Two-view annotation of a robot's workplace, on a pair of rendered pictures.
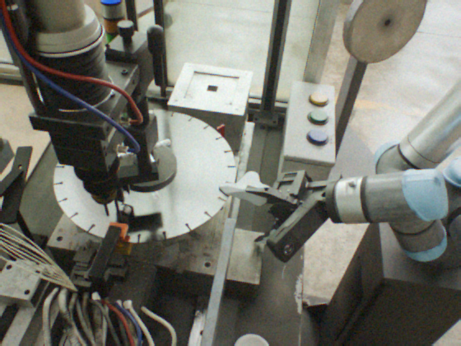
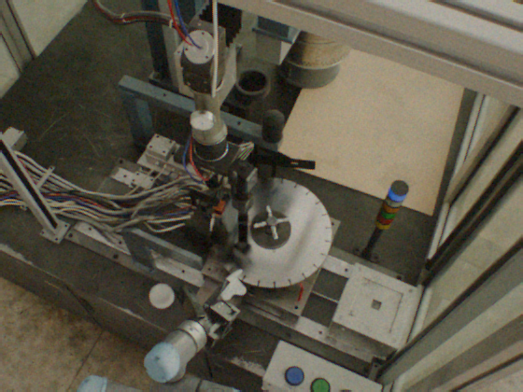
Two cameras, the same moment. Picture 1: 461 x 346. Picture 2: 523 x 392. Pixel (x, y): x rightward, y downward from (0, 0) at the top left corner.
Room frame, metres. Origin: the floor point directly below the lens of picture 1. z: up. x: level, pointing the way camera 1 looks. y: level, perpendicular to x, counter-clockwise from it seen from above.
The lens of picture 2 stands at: (0.67, -0.47, 2.28)
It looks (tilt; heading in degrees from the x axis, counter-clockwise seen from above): 61 degrees down; 106
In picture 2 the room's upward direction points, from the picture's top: 2 degrees clockwise
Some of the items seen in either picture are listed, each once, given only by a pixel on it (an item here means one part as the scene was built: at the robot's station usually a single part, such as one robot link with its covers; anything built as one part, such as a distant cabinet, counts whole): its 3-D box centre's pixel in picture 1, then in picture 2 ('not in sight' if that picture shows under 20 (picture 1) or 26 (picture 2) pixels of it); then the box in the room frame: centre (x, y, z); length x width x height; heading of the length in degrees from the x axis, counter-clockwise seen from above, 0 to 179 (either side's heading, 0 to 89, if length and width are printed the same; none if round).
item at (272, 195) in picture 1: (269, 198); (219, 295); (0.46, -0.07, 0.97); 0.09 x 0.02 x 0.05; 73
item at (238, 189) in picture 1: (247, 184); (235, 286); (0.49, -0.03, 0.96); 0.09 x 0.06 x 0.03; 73
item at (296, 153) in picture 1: (305, 140); (318, 387); (0.77, -0.18, 0.82); 0.28 x 0.11 x 0.15; 174
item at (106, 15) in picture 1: (112, 7); (395, 197); (0.81, 0.26, 1.11); 0.05 x 0.04 x 0.03; 84
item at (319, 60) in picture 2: not in sight; (312, 31); (0.43, 0.94, 0.93); 0.31 x 0.31 x 0.36
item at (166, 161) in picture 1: (146, 161); (271, 227); (0.53, 0.15, 0.96); 0.11 x 0.11 x 0.03
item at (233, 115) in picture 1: (211, 111); (370, 313); (0.85, 0.06, 0.82); 0.18 x 0.18 x 0.15; 84
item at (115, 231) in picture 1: (109, 258); (206, 203); (0.33, 0.17, 0.95); 0.10 x 0.03 x 0.07; 174
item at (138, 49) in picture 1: (134, 93); (242, 186); (0.45, 0.13, 1.17); 0.06 x 0.05 x 0.20; 165
